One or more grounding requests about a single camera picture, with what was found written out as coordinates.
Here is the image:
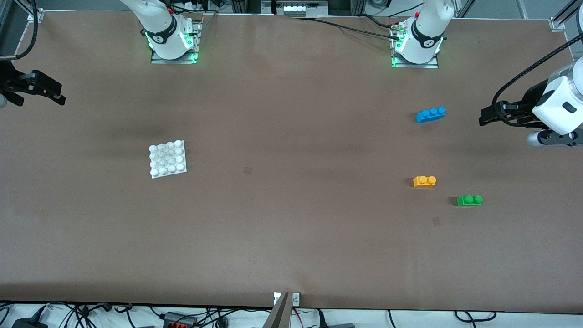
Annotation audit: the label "white studded base plate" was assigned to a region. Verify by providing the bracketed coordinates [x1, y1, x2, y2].
[149, 140, 188, 179]

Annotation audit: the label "blue toy block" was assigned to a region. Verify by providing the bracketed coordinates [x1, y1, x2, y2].
[415, 107, 446, 123]

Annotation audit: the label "black box orange connectors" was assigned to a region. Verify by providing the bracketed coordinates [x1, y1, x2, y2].
[163, 312, 197, 328]

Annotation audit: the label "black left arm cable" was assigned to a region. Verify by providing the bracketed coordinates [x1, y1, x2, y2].
[492, 5, 583, 126]

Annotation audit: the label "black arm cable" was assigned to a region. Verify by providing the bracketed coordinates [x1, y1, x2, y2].
[0, 0, 40, 61]
[492, 5, 583, 126]

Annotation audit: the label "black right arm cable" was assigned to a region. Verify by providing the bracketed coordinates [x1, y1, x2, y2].
[0, 0, 40, 61]

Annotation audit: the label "aluminium frame rail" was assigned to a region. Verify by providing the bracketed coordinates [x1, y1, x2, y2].
[553, 0, 583, 26]

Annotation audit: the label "black cable across table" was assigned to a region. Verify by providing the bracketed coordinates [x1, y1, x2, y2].
[291, 16, 401, 41]

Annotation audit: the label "grey tapered post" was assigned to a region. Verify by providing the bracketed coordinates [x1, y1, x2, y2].
[262, 292, 292, 328]

